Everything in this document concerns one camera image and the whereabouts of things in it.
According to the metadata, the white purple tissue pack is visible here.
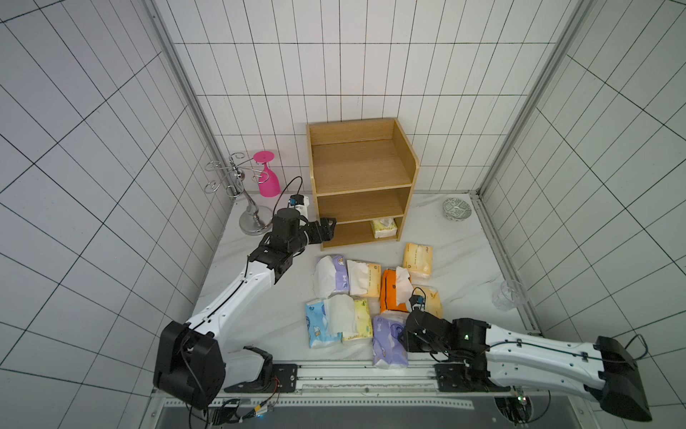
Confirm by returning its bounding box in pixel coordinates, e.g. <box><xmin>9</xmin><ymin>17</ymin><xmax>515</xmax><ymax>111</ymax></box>
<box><xmin>314</xmin><ymin>255</ymin><xmax>350</xmax><ymax>299</ymax></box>

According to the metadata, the beige tissue pack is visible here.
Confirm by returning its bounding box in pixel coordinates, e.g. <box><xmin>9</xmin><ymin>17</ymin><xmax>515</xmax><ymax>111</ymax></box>
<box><xmin>347</xmin><ymin>260</ymin><xmax>382</xmax><ymax>298</ymax></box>
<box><xmin>403</xmin><ymin>243</ymin><xmax>433</xmax><ymax>279</ymax></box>

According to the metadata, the yellow floral tissue pack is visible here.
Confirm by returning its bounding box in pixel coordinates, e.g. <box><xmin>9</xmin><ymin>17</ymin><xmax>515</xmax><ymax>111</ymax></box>
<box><xmin>324</xmin><ymin>295</ymin><xmax>373</xmax><ymax>344</ymax></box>

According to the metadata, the blue tissue pack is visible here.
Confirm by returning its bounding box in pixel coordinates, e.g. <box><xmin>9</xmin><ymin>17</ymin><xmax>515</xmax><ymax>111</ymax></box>
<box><xmin>305</xmin><ymin>300</ymin><xmax>341</xmax><ymax>349</ymax></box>

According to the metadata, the pale orange tissue pack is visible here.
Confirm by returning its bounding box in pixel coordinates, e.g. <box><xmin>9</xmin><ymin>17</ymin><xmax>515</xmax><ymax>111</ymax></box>
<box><xmin>422</xmin><ymin>286</ymin><xmax>443</xmax><ymax>319</ymax></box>

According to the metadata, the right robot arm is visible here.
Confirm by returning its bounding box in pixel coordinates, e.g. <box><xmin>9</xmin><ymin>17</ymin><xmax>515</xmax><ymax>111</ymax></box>
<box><xmin>398</xmin><ymin>309</ymin><xmax>653</xmax><ymax>422</ymax></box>

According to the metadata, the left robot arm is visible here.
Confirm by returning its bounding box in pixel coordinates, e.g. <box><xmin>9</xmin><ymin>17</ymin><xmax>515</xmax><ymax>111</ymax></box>
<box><xmin>153</xmin><ymin>208</ymin><xmax>337</xmax><ymax>409</ymax></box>

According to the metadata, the wooden three-tier shelf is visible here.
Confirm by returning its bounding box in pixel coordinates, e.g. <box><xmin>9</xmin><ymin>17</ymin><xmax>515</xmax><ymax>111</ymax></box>
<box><xmin>307</xmin><ymin>118</ymin><xmax>420</xmax><ymax>248</ymax></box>

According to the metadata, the silver glass holder stand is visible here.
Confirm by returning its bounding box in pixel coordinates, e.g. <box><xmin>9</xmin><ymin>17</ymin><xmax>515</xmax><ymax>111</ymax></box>
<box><xmin>204</xmin><ymin>152</ymin><xmax>273</xmax><ymax>236</ymax></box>

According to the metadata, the pink wine glass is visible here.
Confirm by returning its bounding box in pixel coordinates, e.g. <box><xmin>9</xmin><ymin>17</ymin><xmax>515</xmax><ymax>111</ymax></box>
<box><xmin>253</xmin><ymin>150</ymin><xmax>280</xmax><ymax>198</ymax></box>

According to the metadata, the clear drinking glass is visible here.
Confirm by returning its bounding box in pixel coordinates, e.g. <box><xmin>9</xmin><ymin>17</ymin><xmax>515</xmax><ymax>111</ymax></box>
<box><xmin>491</xmin><ymin>281</ymin><xmax>529</xmax><ymax>312</ymax></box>

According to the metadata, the green patterned small dish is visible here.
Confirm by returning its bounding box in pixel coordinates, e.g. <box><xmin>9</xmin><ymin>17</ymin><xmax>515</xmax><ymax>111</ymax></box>
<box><xmin>442</xmin><ymin>198</ymin><xmax>473</xmax><ymax>222</ymax></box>

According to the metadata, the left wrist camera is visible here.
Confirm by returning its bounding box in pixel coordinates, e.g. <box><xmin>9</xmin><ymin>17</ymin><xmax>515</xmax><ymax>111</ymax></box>
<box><xmin>288</xmin><ymin>194</ymin><xmax>310</xmax><ymax>221</ymax></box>

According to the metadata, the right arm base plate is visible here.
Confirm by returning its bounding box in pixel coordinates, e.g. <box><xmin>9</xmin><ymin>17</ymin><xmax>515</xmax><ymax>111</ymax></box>
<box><xmin>433</xmin><ymin>363</ymin><xmax>511</xmax><ymax>393</ymax></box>

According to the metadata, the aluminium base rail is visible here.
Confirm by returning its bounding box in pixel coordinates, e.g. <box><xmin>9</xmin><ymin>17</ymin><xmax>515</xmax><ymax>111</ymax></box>
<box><xmin>152</xmin><ymin>358</ymin><xmax>582</xmax><ymax>411</ymax></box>

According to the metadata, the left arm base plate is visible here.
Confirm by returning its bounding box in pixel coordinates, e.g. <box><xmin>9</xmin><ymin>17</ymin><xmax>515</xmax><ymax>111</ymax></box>
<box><xmin>222</xmin><ymin>346</ymin><xmax>298</xmax><ymax>393</ymax></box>

